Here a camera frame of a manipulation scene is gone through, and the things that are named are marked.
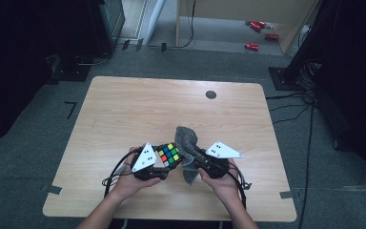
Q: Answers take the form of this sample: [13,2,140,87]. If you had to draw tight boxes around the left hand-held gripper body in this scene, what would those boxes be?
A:
[132,142,158,181]

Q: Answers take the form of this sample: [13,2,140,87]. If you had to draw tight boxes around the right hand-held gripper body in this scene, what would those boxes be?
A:
[199,140,244,179]

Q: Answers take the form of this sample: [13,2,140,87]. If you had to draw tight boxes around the multicoloured puzzle cube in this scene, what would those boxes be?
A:
[157,142,184,169]

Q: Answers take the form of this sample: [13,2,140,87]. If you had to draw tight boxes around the grey fuzzy cloth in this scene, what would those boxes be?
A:
[173,126,206,186]

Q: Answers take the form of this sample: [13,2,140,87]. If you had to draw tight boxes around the person's left hand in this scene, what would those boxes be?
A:
[111,146,161,201]

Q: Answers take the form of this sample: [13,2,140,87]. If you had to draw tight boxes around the person's right hand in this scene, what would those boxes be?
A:
[198,160,241,208]

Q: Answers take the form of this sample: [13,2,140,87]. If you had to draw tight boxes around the black metal stand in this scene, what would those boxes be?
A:
[268,0,336,92]

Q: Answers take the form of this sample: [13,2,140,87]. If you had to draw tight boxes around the black flat stand base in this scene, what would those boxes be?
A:
[50,54,92,83]

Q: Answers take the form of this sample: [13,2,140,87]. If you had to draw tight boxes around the black cabinet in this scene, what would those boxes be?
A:
[87,0,126,55]

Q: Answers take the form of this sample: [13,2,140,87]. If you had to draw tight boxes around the white panel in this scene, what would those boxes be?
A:
[138,0,167,44]

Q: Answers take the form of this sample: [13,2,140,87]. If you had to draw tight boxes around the light wooden furniture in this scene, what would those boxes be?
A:
[175,0,319,55]

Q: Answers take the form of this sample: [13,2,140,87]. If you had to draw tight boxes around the left hand-held gripper cable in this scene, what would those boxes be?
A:
[102,149,141,198]

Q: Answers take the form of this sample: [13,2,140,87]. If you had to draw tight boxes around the hand-held gripper cable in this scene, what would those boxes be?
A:
[102,149,141,198]
[227,170,253,211]

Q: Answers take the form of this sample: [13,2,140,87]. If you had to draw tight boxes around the right hand-held gripper cable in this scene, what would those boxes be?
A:
[227,170,253,211]

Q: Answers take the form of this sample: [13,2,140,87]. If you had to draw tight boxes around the long black floor cable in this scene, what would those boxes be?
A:
[297,101,315,229]

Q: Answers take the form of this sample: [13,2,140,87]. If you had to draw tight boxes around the coiled black cable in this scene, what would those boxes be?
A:
[74,52,112,67]

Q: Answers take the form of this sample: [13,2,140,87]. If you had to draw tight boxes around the bundle of cables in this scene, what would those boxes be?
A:
[296,60,322,91]

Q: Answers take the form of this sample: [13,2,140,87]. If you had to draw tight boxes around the black hanging cable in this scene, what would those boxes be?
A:
[168,0,196,50]

